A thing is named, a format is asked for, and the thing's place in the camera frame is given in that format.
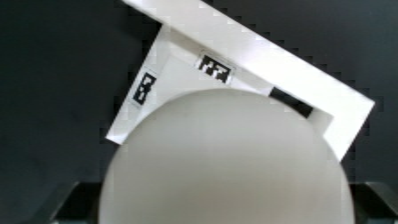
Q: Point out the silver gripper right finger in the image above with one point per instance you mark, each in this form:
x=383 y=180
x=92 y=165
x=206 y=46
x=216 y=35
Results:
x=376 y=203

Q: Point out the white lamp bulb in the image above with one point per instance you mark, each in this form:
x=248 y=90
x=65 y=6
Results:
x=225 y=164

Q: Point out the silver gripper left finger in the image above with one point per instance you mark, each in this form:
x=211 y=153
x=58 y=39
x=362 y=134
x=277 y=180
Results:
x=78 y=203

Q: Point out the white lamp base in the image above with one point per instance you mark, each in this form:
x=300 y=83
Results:
x=184 y=68

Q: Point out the white U-shaped fence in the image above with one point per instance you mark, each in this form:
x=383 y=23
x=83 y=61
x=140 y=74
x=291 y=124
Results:
x=223 y=35

